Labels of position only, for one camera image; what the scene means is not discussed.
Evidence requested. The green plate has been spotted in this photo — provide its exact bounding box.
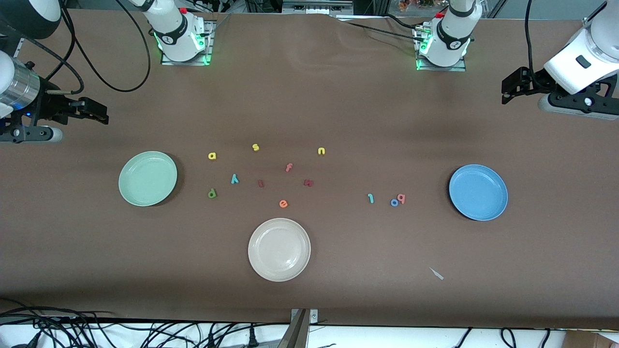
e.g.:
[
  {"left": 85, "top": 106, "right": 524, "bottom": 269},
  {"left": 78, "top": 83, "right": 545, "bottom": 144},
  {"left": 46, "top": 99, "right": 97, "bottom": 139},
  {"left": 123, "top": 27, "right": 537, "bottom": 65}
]
[{"left": 118, "top": 151, "right": 178, "bottom": 207}]

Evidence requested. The blue plate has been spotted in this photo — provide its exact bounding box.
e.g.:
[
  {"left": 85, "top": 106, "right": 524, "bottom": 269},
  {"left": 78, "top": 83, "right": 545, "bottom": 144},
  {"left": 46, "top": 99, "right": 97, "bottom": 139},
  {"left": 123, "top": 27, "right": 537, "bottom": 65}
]
[{"left": 449, "top": 164, "right": 508, "bottom": 221}]

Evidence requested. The beige plate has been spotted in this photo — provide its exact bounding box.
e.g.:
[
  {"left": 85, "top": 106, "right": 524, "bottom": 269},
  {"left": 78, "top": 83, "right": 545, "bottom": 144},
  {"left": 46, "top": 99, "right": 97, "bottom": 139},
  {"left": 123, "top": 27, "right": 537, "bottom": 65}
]
[{"left": 248, "top": 218, "right": 311, "bottom": 282}]

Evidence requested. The cardboard box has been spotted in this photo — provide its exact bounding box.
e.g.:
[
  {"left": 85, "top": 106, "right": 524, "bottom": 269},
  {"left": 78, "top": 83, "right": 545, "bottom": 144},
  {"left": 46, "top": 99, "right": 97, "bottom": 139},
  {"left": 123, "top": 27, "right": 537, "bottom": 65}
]
[{"left": 563, "top": 330, "right": 619, "bottom": 348}]

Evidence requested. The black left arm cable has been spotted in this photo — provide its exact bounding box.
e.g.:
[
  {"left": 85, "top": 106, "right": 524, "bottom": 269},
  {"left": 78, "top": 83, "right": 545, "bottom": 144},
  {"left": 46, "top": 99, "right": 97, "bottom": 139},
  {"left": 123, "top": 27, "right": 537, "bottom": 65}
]
[{"left": 525, "top": 0, "right": 547, "bottom": 90}]

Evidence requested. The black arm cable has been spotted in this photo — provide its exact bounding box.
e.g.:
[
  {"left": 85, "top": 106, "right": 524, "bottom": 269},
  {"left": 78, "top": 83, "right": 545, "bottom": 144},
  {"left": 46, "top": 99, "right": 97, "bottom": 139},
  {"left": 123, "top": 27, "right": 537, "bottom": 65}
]
[
  {"left": 525, "top": 0, "right": 547, "bottom": 90},
  {"left": 29, "top": 0, "right": 151, "bottom": 95}
]

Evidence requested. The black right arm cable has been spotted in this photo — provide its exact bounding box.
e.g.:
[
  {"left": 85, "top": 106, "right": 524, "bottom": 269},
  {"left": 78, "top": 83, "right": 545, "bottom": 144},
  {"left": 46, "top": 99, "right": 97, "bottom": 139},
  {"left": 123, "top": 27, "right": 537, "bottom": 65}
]
[{"left": 29, "top": 0, "right": 151, "bottom": 95}]

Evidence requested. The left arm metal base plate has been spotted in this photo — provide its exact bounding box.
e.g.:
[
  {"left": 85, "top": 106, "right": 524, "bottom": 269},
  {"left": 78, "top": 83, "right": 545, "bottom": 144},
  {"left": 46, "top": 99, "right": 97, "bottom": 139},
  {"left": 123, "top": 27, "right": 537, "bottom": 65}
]
[{"left": 415, "top": 27, "right": 467, "bottom": 72}]

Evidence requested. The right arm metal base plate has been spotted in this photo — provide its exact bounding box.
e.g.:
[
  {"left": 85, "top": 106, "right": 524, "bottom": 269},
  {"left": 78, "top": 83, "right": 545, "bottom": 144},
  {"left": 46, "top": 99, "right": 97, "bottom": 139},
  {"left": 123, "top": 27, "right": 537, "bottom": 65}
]
[{"left": 161, "top": 19, "right": 214, "bottom": 66}]

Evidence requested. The black cable on table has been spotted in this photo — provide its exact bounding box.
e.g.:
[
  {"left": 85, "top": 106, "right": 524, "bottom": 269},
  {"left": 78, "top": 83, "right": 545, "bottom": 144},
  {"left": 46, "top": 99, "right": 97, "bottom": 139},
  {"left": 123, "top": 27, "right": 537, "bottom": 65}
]
[{"left": 339, "top": 14, "right": 426, "bottom": 43}]

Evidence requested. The black floor cable tangle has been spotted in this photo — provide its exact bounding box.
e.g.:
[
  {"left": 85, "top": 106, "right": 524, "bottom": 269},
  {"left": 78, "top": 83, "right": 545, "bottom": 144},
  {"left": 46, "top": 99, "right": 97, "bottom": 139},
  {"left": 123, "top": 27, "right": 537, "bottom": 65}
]
[{"left": 0, "top": 299, "right": 291, "bottom": 348}]

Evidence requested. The aluminium frame profile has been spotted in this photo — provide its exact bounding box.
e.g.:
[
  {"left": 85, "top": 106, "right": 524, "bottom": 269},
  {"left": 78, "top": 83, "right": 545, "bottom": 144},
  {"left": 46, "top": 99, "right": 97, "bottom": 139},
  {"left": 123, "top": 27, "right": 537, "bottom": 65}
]
[{"left": 282, "top": 0, "right": 354, "bottom": 15}]

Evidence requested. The metal table bracket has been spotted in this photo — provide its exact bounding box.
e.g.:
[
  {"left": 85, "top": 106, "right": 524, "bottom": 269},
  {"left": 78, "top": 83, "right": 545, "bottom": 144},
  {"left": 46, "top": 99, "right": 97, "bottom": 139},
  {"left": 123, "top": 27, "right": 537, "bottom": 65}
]
[{"left": 277, "top": 308, "right": 319, "bottom": 348}]

